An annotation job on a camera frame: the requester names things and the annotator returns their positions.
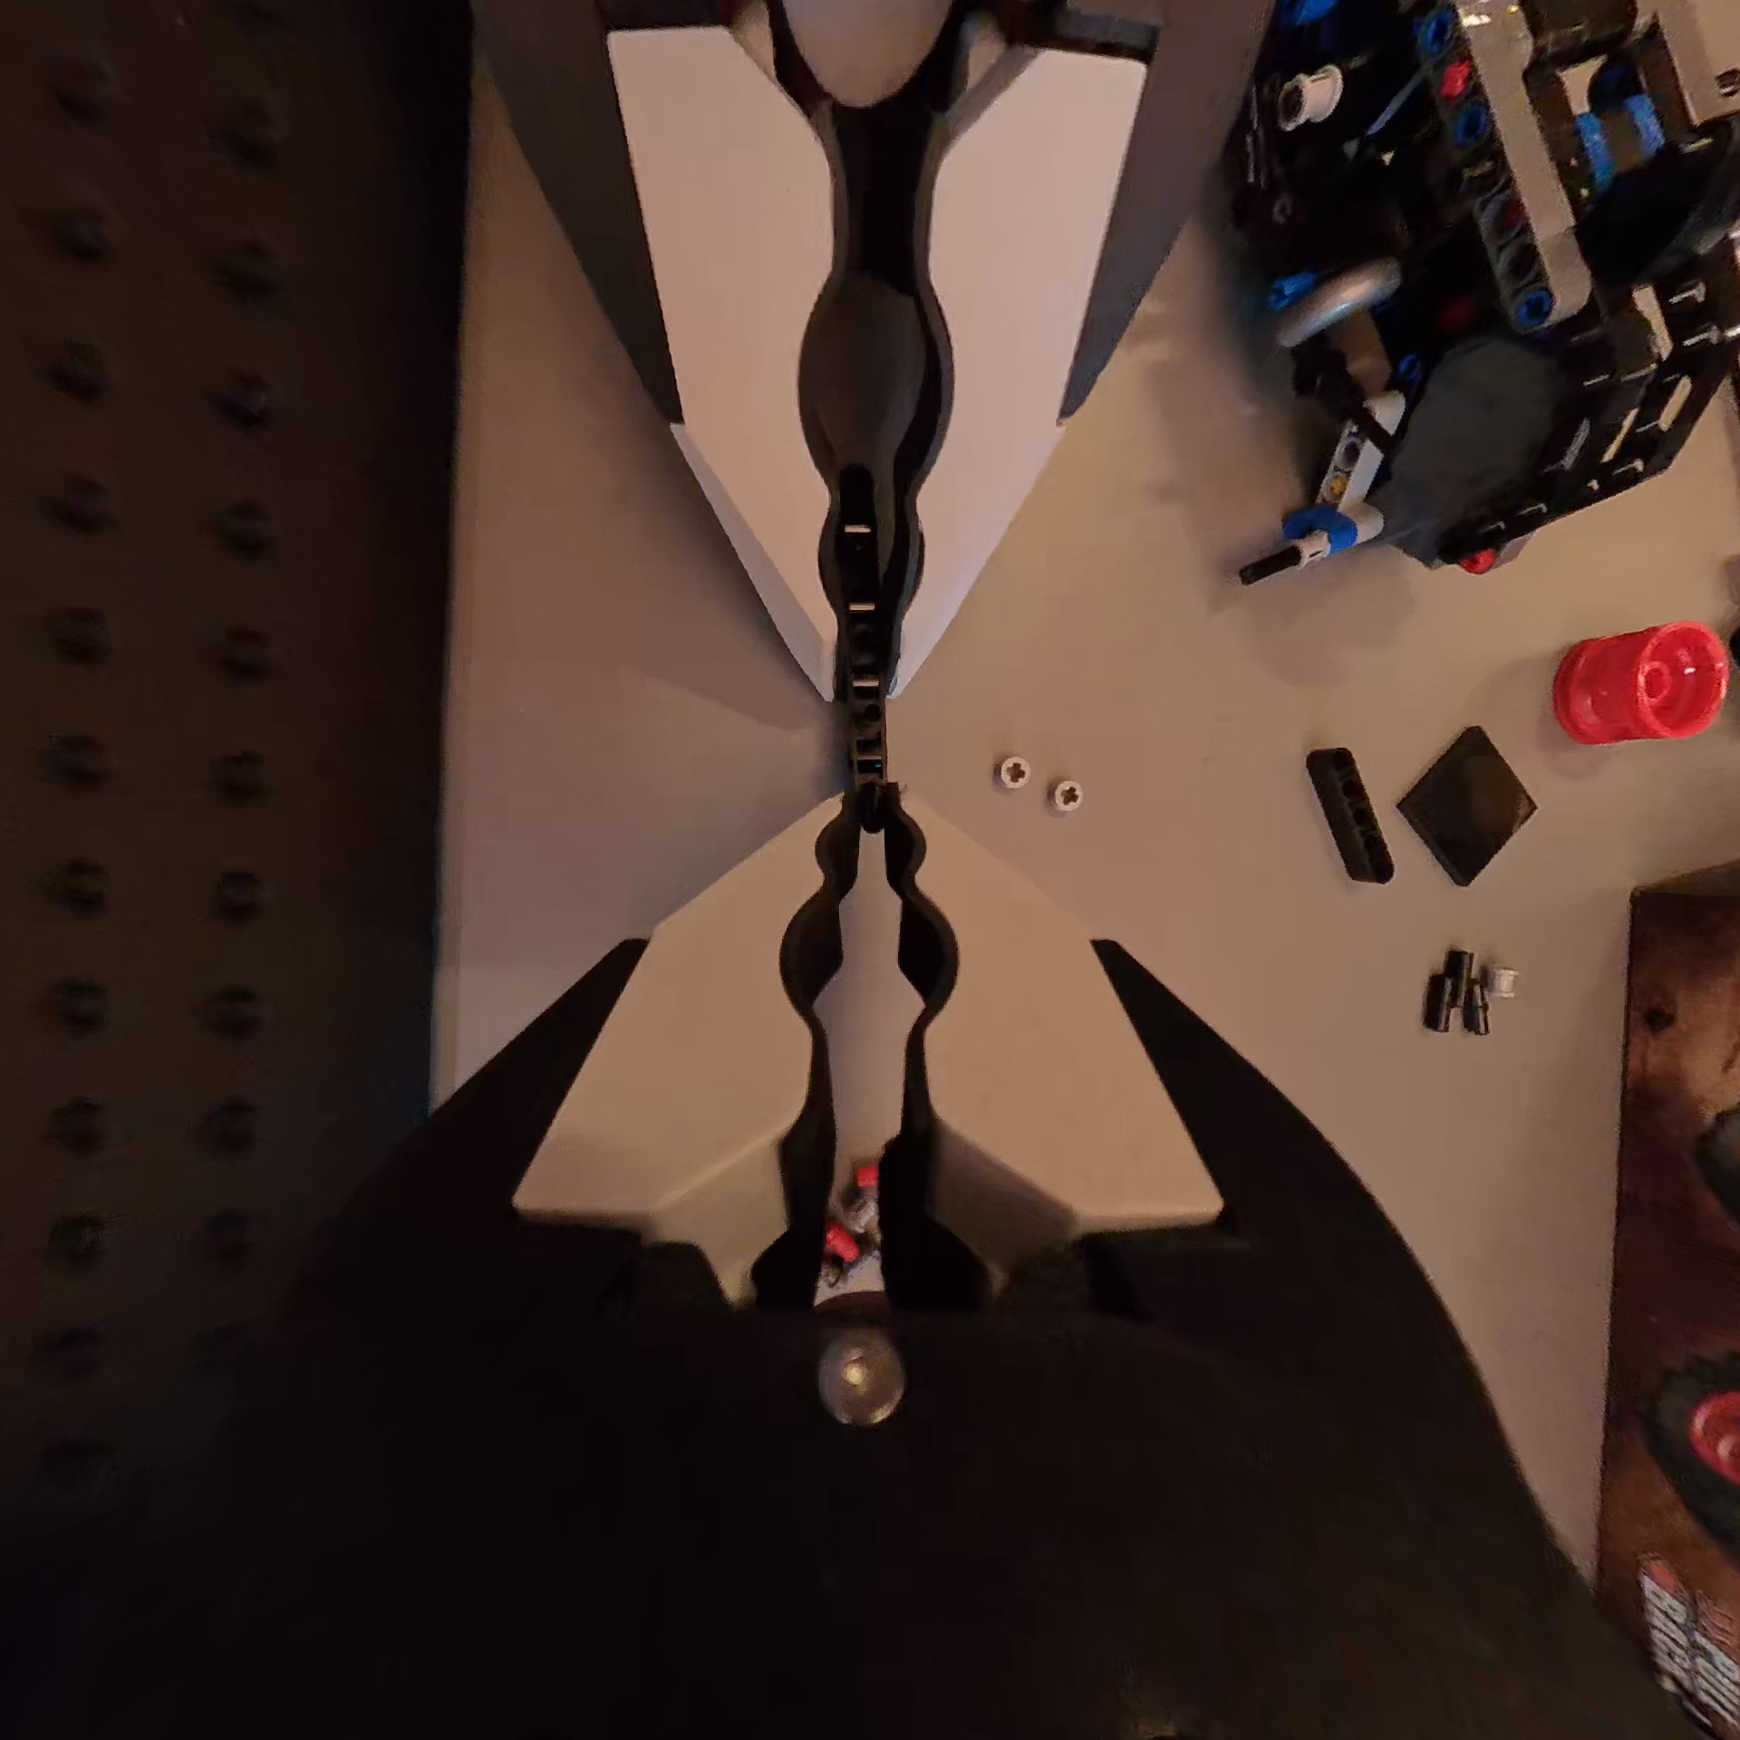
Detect bunch of small black pins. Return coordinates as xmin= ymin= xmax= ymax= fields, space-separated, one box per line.
xmin=1422 ymin=948 xmax=1494 ymax=1037

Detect long black brick beam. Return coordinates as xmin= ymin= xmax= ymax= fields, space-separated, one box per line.
xmin=818 ymin=466 xmax=926 ymax=833

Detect black perforated panel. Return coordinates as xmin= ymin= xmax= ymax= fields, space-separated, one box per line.
xmin=0 ymin=0 xmax=472 ymax=1635

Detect red toy wheel hub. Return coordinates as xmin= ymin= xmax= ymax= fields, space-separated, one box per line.
xmin=1553 ymin=621 xmax=1729 ymax=747

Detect black smooth square tile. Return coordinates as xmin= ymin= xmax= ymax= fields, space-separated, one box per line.
xmin=1396 ymin=726 xmax=1541 ymax=889

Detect dark printed toy box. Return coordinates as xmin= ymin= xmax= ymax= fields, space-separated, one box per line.
xmin=1596 ymin=859 xmax=1740 ymax=1727

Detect toy brick truck model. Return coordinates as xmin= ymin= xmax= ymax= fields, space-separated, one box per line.
xmin=1223 ymin=0 xmax=1740 ymax=588

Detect grey desk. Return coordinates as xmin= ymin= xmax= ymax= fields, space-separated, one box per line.
xmin=429 ymin=0 xmax=1740 ymax=1591

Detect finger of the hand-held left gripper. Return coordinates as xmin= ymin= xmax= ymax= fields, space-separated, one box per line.
xmin=887 ymin=44 xmax=1153 ymax=698
xmin=604 ymin=24 xmax=852 ymax=704

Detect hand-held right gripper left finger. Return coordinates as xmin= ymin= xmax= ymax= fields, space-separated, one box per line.
xmin=511 ymin=796 xmax=863 ymax=1311

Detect short black brick beam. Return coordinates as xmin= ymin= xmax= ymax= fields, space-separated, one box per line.
xmin=1304 ymin=746 xmax=1397 ymax=889

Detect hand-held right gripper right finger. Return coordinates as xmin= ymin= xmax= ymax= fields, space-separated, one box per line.
xmin=881 ymin=796 xmax=1226 ymax=1311

